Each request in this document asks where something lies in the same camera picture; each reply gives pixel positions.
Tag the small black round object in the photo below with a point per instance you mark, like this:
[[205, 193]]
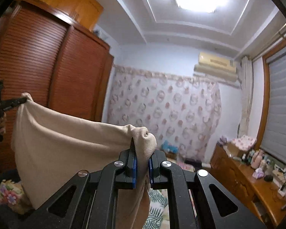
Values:
[[268, 178]]

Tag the pink thermos jug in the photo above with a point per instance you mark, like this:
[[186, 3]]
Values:
[[256, 160]]

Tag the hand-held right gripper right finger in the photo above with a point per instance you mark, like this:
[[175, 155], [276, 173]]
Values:
[[150, 171]]

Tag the wooden louvred wardrobe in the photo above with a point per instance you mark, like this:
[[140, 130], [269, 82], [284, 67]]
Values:
[[81, 76]]

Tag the lilac tissue box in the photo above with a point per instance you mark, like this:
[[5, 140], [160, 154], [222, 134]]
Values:
[[257, 173]]

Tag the floral blanket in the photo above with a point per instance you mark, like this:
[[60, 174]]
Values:
[[9, 195]]

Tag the peach printed t-shirt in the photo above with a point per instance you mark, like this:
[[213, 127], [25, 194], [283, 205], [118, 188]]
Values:
[[62, 148]]

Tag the dark bottle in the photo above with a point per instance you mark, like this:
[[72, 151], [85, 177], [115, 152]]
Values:
[[245, 157]]

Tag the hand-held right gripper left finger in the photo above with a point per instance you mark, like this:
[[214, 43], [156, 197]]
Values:
[[133, 169]]

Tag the floral print cloth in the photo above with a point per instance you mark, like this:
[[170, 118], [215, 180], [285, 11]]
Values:
[[244, 141]]

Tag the beige wall air conditioner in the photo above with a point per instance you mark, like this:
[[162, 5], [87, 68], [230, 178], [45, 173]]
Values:
[[216, 64]]

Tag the large cardboard box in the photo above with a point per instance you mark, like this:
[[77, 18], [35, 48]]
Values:
[[69, 4]]

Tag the curtain rod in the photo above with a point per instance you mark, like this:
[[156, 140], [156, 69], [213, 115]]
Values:
[[274, 40]]

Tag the small brown box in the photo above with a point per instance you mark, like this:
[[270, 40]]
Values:
[[171, 155]]

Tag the beige tied window curtain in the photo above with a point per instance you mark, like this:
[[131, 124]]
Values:
[[246, 95]]

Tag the person's left hand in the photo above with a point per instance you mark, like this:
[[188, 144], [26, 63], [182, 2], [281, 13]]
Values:
[[2, 126]]

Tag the grey window blind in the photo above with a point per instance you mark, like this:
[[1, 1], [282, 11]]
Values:
[[281, 112]]

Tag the leaf print bedsheet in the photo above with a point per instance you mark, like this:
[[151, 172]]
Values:
[[157, 207]]

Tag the wooden sideboard cabinet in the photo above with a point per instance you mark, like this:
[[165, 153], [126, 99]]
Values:
[[238, 183]]

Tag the blue crumpled cloth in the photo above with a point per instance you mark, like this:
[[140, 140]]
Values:
[[170, 146]]

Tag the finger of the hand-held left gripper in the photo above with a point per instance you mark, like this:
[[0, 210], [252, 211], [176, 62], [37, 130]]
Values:
[[13, 102]]

